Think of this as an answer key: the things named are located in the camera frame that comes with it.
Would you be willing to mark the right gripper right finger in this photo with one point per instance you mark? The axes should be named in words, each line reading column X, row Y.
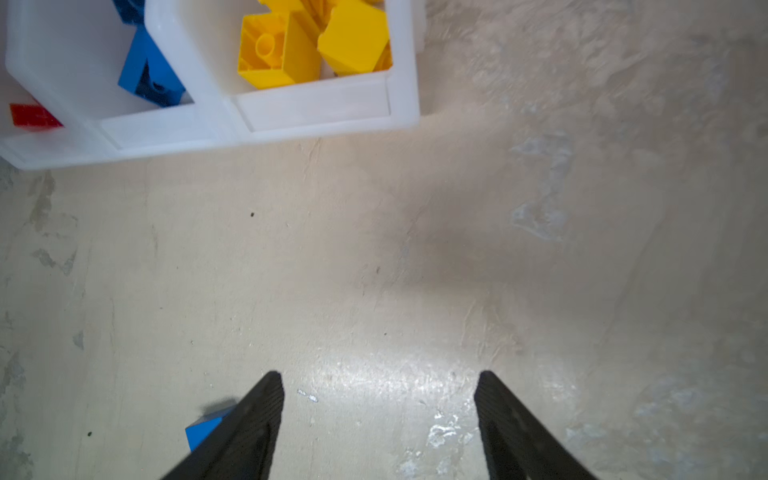
column 515, row 443

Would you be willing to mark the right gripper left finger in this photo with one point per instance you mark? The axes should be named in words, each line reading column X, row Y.
column 242, row 446

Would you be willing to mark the blue large square brick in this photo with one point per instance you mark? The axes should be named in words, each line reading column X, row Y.
column 148, row 75

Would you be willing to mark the red brick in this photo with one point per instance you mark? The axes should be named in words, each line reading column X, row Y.
column 33, row 117

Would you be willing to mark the yellow hollow brick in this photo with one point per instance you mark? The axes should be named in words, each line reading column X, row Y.
column 278, row 49

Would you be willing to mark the blue long studded brick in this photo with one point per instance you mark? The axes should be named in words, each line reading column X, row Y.
column 131, row 12

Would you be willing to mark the yellow tall brick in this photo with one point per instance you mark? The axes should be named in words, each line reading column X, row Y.
column 317, row 12

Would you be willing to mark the blue brick bottom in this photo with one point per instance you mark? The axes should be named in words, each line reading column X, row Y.
column 197, row 432

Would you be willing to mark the left white bin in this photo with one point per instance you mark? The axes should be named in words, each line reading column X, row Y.
column 37, row 150

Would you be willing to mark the white bin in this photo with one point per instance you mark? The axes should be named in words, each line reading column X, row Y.
column 37, row 150
column 201, row 40
column 69, row 54

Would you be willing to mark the right white bin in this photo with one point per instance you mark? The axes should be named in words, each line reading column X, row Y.
column 201, row 40

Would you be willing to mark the middle white bin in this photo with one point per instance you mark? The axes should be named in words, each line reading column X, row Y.
column 69, row 54

